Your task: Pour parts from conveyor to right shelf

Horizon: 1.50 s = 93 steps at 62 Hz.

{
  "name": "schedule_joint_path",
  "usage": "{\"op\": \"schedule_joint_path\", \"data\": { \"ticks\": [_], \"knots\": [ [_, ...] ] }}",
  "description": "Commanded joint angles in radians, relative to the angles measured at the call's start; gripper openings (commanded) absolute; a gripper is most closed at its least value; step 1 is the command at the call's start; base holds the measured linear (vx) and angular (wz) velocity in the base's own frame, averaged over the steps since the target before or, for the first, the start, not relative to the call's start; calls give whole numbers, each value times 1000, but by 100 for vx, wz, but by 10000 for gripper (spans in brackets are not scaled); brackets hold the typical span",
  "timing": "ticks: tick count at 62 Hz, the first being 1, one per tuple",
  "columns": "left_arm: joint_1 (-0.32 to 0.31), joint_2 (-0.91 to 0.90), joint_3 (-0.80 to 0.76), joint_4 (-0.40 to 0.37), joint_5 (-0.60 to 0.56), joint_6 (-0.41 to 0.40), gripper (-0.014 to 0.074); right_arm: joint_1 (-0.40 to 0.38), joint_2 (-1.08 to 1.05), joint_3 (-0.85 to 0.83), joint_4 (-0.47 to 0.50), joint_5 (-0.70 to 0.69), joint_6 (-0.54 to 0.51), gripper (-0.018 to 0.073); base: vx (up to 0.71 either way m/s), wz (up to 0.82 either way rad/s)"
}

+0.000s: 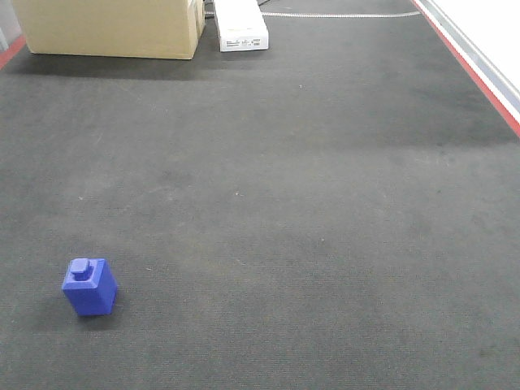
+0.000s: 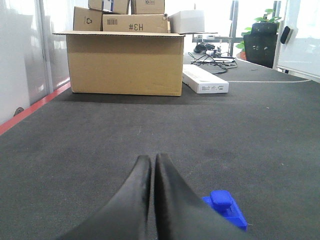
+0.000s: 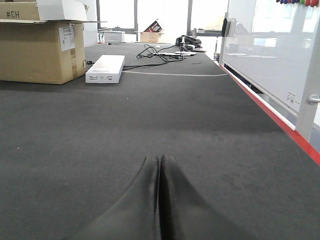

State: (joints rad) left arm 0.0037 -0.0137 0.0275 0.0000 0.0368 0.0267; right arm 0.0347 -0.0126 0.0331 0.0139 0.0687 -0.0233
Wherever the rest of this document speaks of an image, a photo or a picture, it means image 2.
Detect whiteboard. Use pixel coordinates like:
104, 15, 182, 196
273, 0, 320, 82

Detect large brown cardboard box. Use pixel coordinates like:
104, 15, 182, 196
61, 30, 184, 97

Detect top right cardboard box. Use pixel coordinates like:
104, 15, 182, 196
130, 0, 165, 15

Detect black cable bundle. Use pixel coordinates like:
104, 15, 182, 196
187, 42, 239, 75

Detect green potted plant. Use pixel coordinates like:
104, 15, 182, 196
236, 8, 281, 61

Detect black office chair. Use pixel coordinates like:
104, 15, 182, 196
243, 22, 278, 68

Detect cardboard box marked H3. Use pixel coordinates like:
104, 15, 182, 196
102, 14, 171, 33

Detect blue plastic part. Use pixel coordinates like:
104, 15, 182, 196
202, 190, 248, 232

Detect whiteboard eraser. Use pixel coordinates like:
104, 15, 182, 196
280, 26, 293, 45

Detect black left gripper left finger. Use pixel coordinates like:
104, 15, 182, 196
58, 155, 152, 240

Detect long white flat box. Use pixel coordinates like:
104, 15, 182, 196
182, 64, 229, 94

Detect small cardboard box recycle symbol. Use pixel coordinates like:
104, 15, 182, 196
73, 6, 103, 31

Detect top left cardboard box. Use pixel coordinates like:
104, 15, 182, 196
87, 0, 131, 15

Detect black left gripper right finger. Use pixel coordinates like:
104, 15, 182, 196
154, 153, 248, 240

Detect white box on stack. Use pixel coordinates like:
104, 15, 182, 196
169, 9, 205, 34

